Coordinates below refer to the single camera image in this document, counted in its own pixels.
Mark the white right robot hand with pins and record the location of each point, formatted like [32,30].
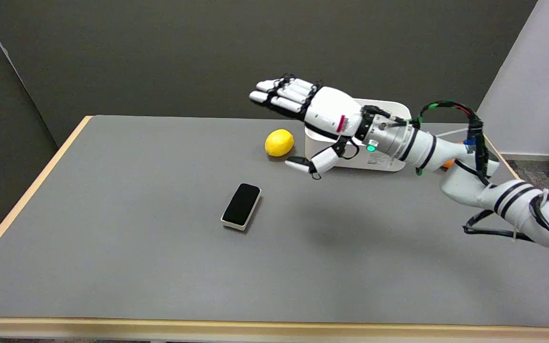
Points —
[328,110]

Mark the black blackboard eraser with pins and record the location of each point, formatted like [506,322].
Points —
[242,205]

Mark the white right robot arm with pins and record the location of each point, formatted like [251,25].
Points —
[474,181]

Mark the yellow lemon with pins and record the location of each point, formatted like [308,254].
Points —
[279,142]

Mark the white plastic bin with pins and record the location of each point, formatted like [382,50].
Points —
[379,159]

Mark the orange mango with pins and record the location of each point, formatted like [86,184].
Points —
[448,163]

